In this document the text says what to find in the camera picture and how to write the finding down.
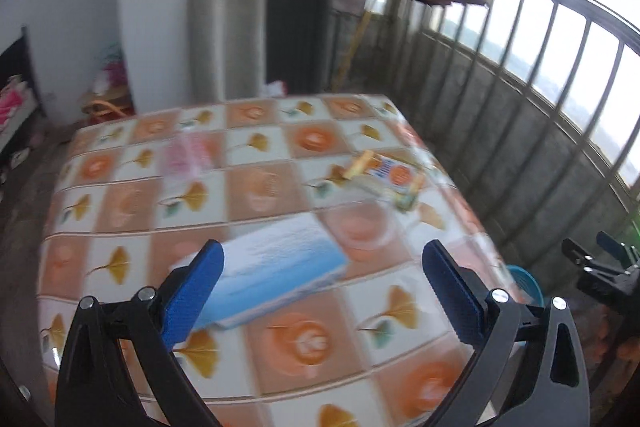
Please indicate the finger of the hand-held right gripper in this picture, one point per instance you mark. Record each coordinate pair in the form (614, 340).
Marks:
(580, 256)
(617, 247)

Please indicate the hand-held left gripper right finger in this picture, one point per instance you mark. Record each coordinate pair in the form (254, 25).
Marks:
(452, 297)

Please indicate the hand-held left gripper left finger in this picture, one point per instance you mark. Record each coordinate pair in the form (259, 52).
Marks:
(195, 292)

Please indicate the blue plastic waste basket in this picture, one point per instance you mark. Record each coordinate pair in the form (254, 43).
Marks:
(530, 279)

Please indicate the blue white tissue pack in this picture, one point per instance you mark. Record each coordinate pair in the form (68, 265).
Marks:
(280, 257)

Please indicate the small green wrapper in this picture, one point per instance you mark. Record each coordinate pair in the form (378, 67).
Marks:
(410, 199)

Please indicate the pink packet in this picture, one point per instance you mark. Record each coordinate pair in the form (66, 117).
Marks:
(187, 157)

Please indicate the orange snack wrapper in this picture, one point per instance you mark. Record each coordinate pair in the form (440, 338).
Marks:
(395, 174)

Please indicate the yellow snack wrapper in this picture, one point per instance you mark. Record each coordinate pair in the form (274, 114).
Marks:
(362, 164)

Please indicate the table with patterned tablecloth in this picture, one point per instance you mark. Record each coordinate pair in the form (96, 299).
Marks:
(260, 187)

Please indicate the wicker basket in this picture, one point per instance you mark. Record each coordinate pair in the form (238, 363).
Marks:
(107, 107)

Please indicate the white shoe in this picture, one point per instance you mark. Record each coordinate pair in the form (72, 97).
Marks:
(20, 158)

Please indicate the pink floral cloth bundle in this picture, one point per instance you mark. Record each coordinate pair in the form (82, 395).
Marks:
(111, 69)

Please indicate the metal balcony railing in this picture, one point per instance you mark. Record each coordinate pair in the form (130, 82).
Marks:
(555, 2)

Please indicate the yellow pole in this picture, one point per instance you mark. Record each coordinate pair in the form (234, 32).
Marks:
(350, 52)

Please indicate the dark grey cabinet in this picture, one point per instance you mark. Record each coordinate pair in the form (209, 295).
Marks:
(295, 32)

